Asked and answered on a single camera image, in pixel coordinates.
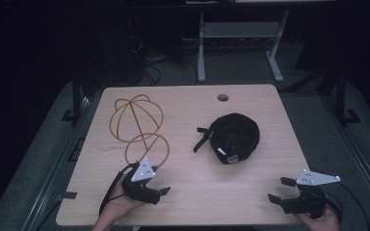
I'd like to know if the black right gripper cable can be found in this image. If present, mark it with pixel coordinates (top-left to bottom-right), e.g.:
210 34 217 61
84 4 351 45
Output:
325 182 370 231

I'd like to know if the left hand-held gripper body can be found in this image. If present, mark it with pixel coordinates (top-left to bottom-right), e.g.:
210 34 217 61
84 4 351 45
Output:
120 158 161 206

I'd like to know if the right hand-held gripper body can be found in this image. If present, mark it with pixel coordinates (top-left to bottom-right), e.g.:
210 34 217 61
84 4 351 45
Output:
280 169 342 220

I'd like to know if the black cap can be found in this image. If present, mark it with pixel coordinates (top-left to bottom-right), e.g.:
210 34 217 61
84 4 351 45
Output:
192 112 261 166

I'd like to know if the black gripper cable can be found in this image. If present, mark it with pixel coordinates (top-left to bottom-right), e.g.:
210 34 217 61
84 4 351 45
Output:
98 163 140 217
325 182 370 231

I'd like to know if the white metal table frame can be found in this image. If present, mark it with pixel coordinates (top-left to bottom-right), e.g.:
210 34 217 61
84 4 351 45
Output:
197 9 291 84

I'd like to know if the person's right hand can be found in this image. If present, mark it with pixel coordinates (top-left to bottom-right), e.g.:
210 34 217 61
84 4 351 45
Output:
296 206 342 231

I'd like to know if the person's left hand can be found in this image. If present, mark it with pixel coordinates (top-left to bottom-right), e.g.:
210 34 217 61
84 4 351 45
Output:
102 174 146 225

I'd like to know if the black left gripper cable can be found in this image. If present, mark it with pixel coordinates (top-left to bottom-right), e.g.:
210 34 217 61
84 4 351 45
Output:
98 163 140 217

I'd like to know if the black table edge bracket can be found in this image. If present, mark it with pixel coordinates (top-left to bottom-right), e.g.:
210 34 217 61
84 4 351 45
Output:
56 191 78 201

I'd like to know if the black metal post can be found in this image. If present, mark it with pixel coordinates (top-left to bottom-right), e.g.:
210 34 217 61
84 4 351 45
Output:
334 68 361 125
61 68 84 123

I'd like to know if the gold wire hat stand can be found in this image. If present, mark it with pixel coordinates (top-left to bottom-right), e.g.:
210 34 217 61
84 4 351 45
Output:
109 93 171 169

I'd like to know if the bundle of floor cables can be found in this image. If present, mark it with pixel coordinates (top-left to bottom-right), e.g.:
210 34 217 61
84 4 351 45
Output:
128 34 200 88

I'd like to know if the aluminium frame rail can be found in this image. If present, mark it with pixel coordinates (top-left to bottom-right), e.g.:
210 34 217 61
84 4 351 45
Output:
322 95 370 222
20 95 93 231

